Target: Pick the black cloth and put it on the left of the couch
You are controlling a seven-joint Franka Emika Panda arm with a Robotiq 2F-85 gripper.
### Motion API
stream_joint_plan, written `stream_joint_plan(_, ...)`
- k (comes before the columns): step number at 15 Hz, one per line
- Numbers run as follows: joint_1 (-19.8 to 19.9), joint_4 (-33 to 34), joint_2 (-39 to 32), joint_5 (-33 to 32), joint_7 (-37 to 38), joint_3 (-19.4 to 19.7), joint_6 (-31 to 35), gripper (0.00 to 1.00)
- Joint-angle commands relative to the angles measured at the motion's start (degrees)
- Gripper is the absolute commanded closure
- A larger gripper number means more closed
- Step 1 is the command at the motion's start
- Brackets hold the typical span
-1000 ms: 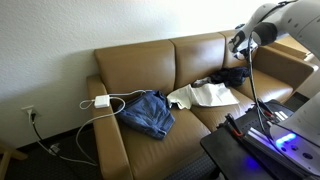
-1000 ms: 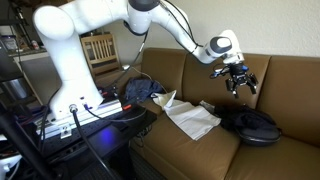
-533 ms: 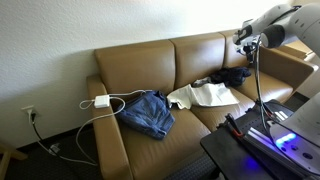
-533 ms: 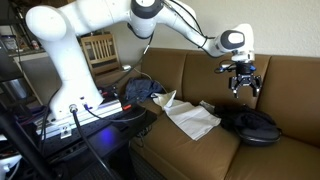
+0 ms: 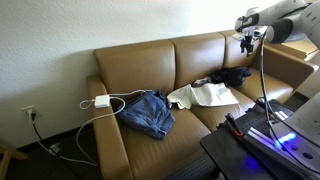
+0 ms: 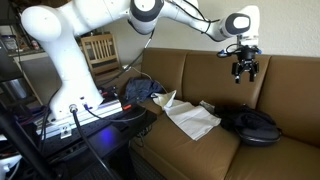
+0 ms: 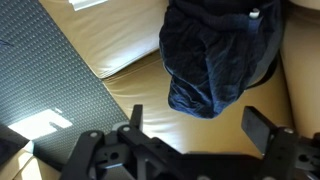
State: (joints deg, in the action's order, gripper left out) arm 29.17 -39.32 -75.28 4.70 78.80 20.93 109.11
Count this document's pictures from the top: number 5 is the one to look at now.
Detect white power adapter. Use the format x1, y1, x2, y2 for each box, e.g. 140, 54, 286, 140
93, 94, 111, 109

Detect light wooden side table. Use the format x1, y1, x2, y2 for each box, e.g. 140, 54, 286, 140
266, 36, 320, 63

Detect black red clamp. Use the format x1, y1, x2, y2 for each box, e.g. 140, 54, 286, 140
216, 113, 246, 138
254, 97, 281, 118

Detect black cloth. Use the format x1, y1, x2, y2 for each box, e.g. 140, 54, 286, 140
209, 66, 253, 88

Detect white wall outlet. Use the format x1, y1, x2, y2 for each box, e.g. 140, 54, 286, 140
21, 105, 37, 118

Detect thin white charging cable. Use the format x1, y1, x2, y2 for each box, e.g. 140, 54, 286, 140
79, 89, 154, 110

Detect wooden chair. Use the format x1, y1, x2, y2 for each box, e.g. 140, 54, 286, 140
0, 143, 29, 180

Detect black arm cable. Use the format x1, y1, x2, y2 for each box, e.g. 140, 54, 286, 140
258, 31, 320, 176

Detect tan leather couch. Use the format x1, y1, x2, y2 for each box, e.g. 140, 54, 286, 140
86, 27, 319, 180

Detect grey plug block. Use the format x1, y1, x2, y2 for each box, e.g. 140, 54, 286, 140
48, 142, 62, 155

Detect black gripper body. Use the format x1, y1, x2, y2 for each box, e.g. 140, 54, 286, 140
240, 32, 257, 48

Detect aluminium mounting rail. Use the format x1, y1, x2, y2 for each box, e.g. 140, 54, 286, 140
243, 108, 320, 179

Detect black plug with cable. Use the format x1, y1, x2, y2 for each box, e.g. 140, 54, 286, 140
29, 111, 45, 143

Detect small grey white cloth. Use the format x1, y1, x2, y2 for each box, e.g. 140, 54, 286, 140
192, 76, 214, 88

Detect thick white power cord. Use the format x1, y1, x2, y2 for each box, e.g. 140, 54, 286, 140
34, 96, 127, 167

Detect blue denim jeans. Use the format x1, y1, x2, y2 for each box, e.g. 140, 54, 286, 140
115, 89, 176, 141

